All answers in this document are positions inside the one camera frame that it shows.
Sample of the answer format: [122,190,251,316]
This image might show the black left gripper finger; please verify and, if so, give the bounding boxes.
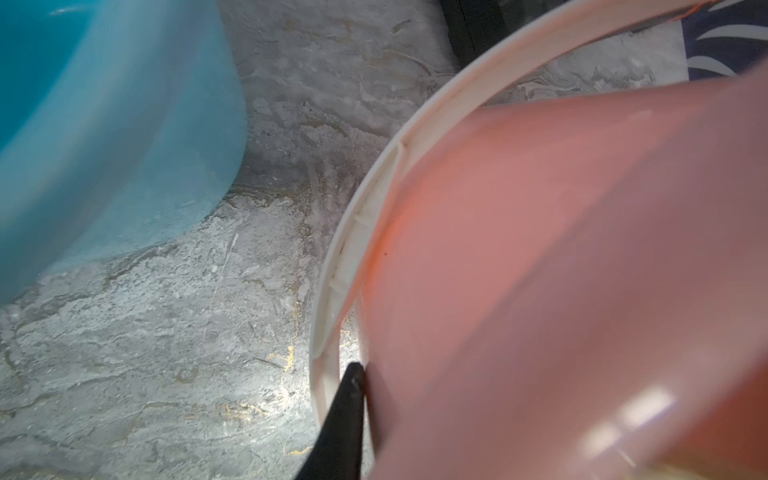
[294,362,366,480]

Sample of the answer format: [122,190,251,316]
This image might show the black plastic tool case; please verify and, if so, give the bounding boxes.
[439,0,566,68]

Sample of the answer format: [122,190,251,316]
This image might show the teal plastic bucket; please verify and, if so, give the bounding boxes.
[1,1,247,303]

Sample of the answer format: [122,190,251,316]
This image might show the pink plastic bucket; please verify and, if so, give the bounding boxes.
[309,1,767,479]

